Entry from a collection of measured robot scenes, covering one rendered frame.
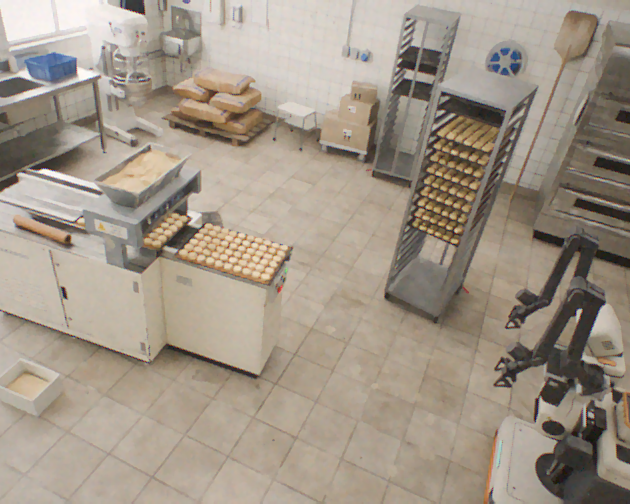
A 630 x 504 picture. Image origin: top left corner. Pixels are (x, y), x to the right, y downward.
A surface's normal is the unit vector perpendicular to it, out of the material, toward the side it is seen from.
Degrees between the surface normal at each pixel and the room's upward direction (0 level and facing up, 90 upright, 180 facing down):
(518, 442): 0
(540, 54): 90
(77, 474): 0
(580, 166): 90
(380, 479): 0
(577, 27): 82
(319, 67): 90
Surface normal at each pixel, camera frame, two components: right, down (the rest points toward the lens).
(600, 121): -0.40, 0.50
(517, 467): 0.11, -0.80
